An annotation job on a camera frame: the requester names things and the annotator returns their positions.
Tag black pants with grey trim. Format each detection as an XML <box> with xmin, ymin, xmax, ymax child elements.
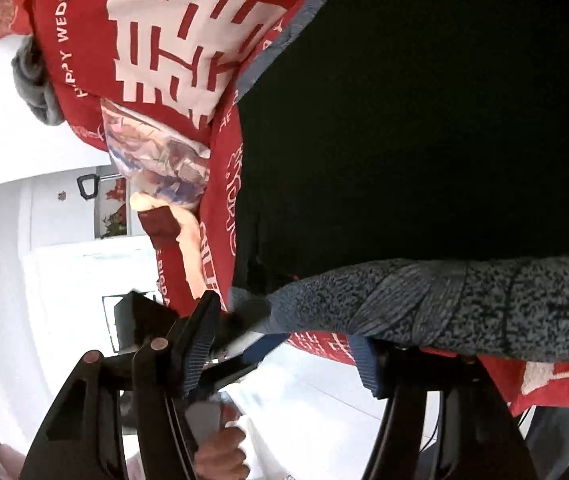
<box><xmin>231</xmin><ymin>0</ymin><xmax>569</xmax><ymax>362</ymax></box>

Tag person's left hand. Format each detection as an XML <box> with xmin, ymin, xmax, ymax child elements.
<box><xmin>194</xmin><ymin>403</ymin><xmax>251</xmax><ymax>480</ymax></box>

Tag cream and maroon cloth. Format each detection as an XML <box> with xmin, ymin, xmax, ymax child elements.
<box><xmin>129</xmin><ymin>192</ymin><xmax>206</xmax><ymax>311</ymax></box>

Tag red wedding bed quilt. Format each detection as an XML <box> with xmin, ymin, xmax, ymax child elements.
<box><xmin>153</xmin><ymin>89</ymin><xmax>569</xmax><ymax>418</ymax></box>

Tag floral printed pillow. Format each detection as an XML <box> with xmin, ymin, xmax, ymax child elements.
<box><xmin>100</xmin><ymin>99</ymin><xmax>211</xmax><ymax>210</ymax></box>

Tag grey fuzzy cloth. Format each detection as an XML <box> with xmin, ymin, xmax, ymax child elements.
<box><xmin>11</xmin><ymin>36</ymin><xmax>65</xmax><ymax>127</ymax></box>

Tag red folded wedding blanket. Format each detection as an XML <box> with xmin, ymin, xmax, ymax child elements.
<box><xmin>0</xmin><ymin>0</ymin><xmax>301</xmax><ymax>150</ymax></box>

